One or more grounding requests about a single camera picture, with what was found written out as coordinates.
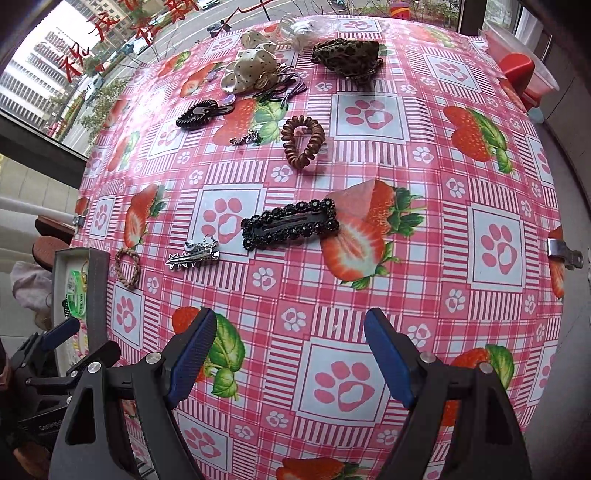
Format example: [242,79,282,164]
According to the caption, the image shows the green bangle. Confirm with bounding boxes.
[65,270,90,319]

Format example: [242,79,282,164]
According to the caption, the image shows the silver sneaker hair clip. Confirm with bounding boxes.
[165,234,221,271]

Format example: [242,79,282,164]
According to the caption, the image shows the white polka dot scrunchie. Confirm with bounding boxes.
[219,28,282,93]

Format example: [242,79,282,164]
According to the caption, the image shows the black beaded hair clip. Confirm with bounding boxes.
[240,198,340,251]

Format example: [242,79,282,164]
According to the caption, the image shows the red window lettering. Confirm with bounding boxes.
[60,0,199,81]

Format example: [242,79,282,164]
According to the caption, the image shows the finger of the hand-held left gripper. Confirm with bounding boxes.
[14,318,81,365]
[25,342,122,388]

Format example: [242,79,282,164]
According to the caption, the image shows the bundle of black hair ties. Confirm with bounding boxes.
[253,69,308,103]

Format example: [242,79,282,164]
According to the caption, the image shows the brown braided bracelet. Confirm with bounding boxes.
[115,247,141,291]

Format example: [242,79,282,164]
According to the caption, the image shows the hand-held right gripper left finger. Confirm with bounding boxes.
[48,308,218,480]

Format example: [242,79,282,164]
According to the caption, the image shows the brown wooden stools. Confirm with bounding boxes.
[32,235,75,273]

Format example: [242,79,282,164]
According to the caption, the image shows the clear plastic bag item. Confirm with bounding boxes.
[277,16,319,49]

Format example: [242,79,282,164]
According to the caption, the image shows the leopard print hair claw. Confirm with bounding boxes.
[311,39,385,84]

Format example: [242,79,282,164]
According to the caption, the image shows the black spiral hair tie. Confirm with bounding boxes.
[175,98,235,132]

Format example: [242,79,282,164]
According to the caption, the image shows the pink strawberry print tablecloth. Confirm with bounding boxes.
[74,16,571,480]

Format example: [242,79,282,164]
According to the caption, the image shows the pale pink cloth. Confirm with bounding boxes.
[11,261,54,310]

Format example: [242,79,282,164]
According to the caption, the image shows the brown spiral hair tie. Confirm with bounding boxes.
[281,116,326,169]

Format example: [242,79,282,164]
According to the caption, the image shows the grey rectangular tray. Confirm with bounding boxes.
[52,248,112,370]

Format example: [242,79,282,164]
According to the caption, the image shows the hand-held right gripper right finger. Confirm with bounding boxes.
[365,308,532,480]

